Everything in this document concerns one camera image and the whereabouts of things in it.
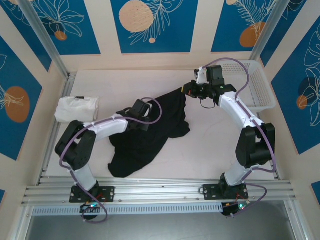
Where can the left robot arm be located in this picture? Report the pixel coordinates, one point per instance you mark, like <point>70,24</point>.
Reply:
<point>105,127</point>

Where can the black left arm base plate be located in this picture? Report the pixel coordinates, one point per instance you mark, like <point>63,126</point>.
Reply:
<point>107,193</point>

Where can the blue floral wall poster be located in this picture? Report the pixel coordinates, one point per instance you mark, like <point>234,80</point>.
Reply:
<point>287,112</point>
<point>2,197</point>
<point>287,30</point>
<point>75,37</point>
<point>25,37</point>
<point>316,191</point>
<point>225,37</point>
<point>20,140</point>
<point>175,37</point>

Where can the white perforated plastic basket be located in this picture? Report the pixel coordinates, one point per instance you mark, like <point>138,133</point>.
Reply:
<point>260,85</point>

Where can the folded white t-shirt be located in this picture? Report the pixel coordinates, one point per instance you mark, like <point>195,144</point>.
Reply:
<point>75,110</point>

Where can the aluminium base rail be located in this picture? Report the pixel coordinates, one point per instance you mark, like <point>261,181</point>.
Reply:
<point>155,190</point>

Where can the aluminium frame post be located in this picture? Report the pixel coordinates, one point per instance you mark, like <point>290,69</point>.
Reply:
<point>265,32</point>
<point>47,42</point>

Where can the black t-shirt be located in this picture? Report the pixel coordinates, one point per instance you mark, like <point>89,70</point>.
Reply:
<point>155,130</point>

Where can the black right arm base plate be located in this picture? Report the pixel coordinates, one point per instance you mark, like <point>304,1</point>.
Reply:
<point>210,191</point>

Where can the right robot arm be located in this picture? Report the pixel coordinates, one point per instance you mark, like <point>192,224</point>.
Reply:
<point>237,110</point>

